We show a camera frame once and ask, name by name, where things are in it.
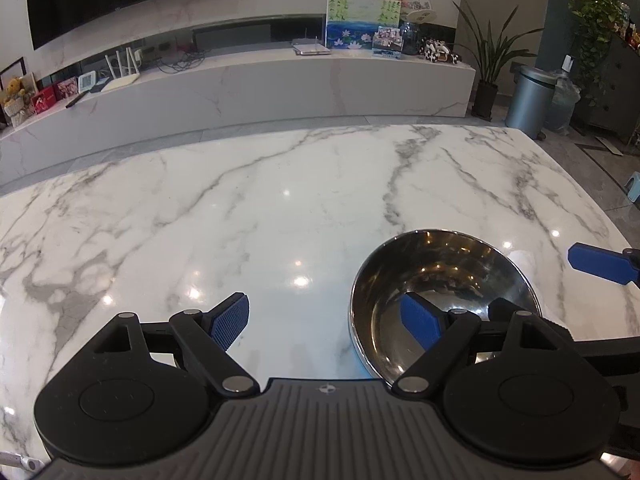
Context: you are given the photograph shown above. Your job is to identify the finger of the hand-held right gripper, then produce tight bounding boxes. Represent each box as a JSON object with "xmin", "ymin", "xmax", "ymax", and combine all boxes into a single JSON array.
[
  {"xmin": 490, "ymin": 298, "xmax": 640, "ymax": 378},
  {"xmin": 567, "ymin": 242, "xmax": 640, "ymax": 288}
]

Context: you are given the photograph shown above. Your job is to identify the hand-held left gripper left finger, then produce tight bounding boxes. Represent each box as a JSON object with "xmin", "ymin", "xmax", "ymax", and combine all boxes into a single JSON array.
[{"xmin": 75, "ymin": 291, "xmax": 262, "ymax": 397}]

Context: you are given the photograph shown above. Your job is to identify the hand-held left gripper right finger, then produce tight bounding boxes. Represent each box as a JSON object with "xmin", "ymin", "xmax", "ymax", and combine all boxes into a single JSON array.
[{"xmin": 391, "ymin": 291, "xmax": 576, "ymax": 397}]

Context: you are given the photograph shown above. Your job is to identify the steel bowl with blue outside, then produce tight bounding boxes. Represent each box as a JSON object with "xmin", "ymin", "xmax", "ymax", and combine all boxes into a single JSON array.
[{"xmin": 348, "ymin": 229, "xmax": 543, "ymax": 381}]

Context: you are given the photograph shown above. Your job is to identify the wooden board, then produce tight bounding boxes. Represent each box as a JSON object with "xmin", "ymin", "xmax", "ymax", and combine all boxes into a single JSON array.
[{"xmin": 595, "ymin": 135, "xmax": 626, "ymax": 156}]

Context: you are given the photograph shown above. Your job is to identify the translucent plastic bag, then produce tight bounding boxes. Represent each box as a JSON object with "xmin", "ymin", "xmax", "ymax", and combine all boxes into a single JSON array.
[{"xmin": 545, "ymin": 72, "xmax": 582, "ymax": 133}]

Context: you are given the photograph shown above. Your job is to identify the grey cabinet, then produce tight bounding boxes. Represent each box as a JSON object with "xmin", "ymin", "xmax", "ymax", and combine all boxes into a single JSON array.
[{"xmin": 570, "ymin": 35, "xmax": 640, "ymax": 146}]

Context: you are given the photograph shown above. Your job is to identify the grey metal trash can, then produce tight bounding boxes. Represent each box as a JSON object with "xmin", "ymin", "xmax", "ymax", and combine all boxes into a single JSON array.
[{"xmin": 505, "ymin": 65, "xmax": 557, "ymax": 141}]

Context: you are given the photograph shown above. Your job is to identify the tall potted plant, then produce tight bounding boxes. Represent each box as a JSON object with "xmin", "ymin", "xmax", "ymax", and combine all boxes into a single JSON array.
[{"xmin": 452, "ymin": 0, "xmax": 546, "ymax": 122}]

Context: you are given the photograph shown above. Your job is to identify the white marble television console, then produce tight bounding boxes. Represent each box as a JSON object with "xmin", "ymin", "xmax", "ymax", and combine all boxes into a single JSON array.
[{"xmin": 0, "ymin": 42, "xmax": 477, "ymax": 188}]

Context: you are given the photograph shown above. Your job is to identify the trailing green leafy plant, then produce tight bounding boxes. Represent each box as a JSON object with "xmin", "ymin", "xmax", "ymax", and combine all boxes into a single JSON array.
[{"xmin": 567, "ymin": 0, "xmax": 626, "ymax": 106}]

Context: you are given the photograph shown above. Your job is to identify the assorted bottles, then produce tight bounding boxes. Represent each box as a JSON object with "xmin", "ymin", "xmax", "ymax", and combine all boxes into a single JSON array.
[{"xmin": 619, "ymin": 2, "xmax": 640, "ymax": 51}]

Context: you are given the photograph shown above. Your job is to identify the white antenna router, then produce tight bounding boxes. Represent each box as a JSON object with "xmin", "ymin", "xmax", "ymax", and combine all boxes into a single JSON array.
[{"xmin": 100, "ymin": 49, "xmax": 141, "ymax": 92}]

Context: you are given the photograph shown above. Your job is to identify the black and white cow figurines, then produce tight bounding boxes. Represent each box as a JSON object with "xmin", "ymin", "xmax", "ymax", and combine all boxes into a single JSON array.
[{"xmin": 422, "ymin": 39, "xmax": 461, "ymax": 64}]

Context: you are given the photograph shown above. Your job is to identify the dark glass jar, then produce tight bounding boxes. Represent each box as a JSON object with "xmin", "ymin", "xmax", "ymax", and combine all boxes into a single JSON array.
[{"xmin": 400, "ymin": 21, "xmax": 425, "ymax": 56}]

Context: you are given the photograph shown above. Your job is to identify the colourful photo box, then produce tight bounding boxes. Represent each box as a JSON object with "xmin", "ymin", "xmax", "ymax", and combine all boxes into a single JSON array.
[{"xmin": 372, "ymin": 26, "xmax": 405, "ymax": 57}]

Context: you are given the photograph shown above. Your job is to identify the grey set-top box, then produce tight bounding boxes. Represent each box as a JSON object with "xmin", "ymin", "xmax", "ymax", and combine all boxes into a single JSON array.
[{"xmin": 292, "ymin": 35, "xmax": 332, "ymax": 57}]

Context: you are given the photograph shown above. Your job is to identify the red gift box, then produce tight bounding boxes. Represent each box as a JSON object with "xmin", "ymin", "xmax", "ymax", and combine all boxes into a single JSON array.
[{"xmin": 31, "ymin": 86, "xmax": 58, "ymax": 116}]

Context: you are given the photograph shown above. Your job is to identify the lotus pond painting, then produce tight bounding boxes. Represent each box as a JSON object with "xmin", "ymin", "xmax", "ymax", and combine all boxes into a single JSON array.
[{"xmin": 326, "ymin": 0, "xmax": 401, "ymax": 51}]

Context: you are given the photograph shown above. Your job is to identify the teddy bear toy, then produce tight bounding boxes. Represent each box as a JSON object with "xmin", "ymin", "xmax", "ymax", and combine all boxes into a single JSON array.
[{"xmin": 0, "ymin": 76, "xmax": 28, "ymax": 126}]

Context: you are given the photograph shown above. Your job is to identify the round paper hand fan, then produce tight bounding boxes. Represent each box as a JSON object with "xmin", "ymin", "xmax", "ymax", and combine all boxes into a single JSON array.
[{"xmin": 398, "ymin": 0, "xmax": 433, "ymax": 23}]

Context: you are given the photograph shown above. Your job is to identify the tangled black cables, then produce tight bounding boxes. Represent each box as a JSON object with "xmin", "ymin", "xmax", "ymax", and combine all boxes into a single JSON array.
[{"xmin": 142, "ymin": 45, "xmax": 206, "ymax": 73}]

